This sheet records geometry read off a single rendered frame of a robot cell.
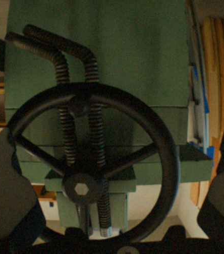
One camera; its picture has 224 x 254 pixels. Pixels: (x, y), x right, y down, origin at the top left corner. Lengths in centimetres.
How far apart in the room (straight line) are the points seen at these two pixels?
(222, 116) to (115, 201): 150
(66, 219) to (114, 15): 46
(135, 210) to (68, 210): 305
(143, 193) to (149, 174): 283
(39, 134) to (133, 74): 25
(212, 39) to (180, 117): 143
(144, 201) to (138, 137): 296
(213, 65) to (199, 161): 133
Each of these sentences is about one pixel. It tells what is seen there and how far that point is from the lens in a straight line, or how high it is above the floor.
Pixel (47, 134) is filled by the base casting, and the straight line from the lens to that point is 49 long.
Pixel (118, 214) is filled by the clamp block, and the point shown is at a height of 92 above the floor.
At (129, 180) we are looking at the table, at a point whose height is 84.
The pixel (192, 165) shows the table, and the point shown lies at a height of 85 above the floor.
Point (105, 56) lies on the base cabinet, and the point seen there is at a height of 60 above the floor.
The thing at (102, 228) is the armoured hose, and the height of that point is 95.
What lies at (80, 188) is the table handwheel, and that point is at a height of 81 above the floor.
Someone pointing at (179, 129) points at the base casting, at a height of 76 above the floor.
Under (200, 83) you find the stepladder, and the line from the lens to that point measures 129.
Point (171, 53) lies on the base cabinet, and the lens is 49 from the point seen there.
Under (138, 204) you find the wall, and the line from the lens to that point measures 342.
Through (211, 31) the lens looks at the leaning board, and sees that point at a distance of 188.
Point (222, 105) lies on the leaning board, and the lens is 182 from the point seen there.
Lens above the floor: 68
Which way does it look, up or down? 9 degrees up
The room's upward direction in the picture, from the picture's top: 180 degrees clockwise
